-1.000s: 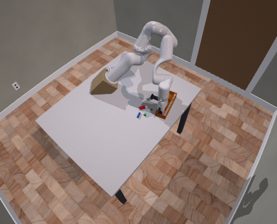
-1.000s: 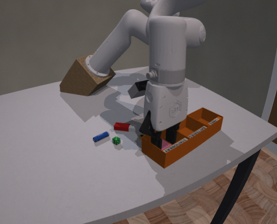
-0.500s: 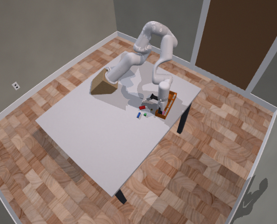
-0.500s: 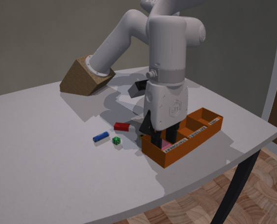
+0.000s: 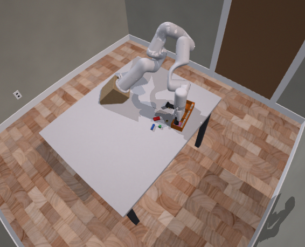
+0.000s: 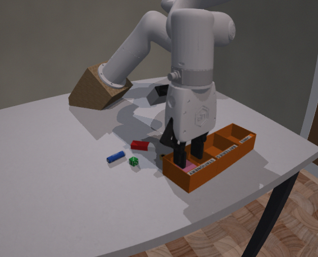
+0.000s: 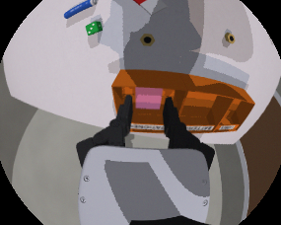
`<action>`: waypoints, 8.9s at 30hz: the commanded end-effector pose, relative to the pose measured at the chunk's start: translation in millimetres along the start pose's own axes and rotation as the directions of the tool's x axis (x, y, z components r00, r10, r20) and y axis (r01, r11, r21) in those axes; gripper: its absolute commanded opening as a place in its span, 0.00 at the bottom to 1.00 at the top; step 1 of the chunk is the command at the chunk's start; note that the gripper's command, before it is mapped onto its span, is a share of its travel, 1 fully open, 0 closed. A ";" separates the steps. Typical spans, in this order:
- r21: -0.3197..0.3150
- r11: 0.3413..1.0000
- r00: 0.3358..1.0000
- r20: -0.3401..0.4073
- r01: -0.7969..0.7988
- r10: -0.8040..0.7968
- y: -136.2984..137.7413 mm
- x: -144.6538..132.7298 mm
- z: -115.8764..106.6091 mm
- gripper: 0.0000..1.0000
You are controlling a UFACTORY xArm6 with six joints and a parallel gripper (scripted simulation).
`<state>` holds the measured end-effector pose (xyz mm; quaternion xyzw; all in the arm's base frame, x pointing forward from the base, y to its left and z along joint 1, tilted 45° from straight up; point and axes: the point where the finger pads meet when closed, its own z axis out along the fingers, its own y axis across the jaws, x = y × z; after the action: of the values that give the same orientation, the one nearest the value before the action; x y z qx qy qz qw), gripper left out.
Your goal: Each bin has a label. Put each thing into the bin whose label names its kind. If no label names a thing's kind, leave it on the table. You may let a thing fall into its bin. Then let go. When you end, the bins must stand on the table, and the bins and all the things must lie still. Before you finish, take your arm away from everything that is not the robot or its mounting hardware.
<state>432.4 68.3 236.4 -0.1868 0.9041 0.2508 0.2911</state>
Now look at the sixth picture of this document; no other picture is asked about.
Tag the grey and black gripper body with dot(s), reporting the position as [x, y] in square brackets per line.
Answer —
[193, 109]

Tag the red and white eraser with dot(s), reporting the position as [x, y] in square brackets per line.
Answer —
[143, 145]

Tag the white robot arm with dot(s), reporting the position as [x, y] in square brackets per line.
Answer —
[190, 39]

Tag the pink block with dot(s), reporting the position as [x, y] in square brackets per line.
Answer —
[189, 166]

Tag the blue cylinder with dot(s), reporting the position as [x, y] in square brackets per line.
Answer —
[116, 156]

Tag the orange-brown three-compartment bin rack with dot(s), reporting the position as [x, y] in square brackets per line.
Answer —
[221, 149]

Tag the green die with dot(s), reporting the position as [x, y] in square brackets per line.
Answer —
[133, 161]

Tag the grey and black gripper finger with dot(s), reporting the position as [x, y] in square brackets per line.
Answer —
[180, 155]
[197, 145]

